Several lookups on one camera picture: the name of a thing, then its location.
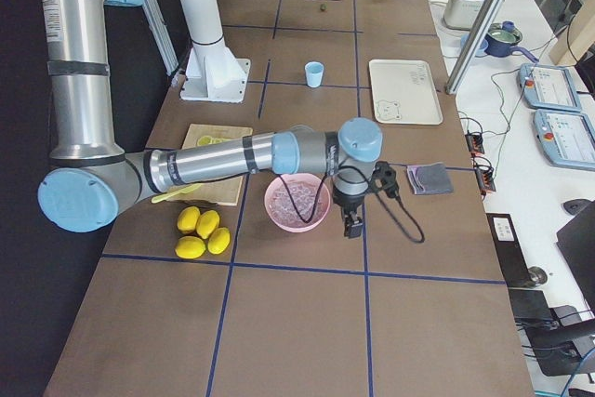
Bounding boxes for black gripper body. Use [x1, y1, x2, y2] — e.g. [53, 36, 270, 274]
[333, 182, 369, 220]

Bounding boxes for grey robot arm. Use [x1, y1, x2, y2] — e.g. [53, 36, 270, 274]
[37, 0, 383, 238]

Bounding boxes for pink bowl of ice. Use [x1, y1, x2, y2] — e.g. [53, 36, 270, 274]
[264, 174, 331, 232]

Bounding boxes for light blue plastic cup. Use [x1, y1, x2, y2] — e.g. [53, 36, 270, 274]
[304, 61, 324, 88]

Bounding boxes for grey folded cloth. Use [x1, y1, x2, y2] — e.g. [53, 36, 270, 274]
[406, 162, 454, 195]

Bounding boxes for cream bear serving tray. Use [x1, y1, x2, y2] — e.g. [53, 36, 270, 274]
[368, 59, 443, 126]

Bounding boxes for wooden cutting board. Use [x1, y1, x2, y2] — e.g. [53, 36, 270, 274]
[167, 124, 253, 206]

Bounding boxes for lemon slices row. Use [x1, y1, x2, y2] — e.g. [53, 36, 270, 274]
[196, 135, 231, 147]

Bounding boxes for yellow plastic knife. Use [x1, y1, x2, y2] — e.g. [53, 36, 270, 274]
[151, 183, 202, 204]

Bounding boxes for blue pot with lid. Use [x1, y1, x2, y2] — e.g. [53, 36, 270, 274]
[485, 20, 538, 63]

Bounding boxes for lower teach pendant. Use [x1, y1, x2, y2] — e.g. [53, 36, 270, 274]
[534, 109, 594, 171]

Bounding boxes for teach pendant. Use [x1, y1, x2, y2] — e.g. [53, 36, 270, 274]
[534, 109, 594, 171]
[519, 63, 582, 112]

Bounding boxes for white toaster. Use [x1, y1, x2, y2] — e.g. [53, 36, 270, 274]
[443, 0, 485, 30]

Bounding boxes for upper teach pendant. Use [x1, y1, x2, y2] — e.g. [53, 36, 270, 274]
[519, 63, 582, 112]

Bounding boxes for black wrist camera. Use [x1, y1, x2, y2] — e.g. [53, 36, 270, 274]
[372, 161, 400, 199]

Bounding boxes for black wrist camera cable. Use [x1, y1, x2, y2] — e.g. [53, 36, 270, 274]
[280, 173, 426, 245]

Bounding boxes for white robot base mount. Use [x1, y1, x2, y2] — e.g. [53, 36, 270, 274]
[179, 0, 251, 103]

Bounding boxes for aluminium frame post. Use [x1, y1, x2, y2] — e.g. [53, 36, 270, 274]
[444, 0, 504, 95]

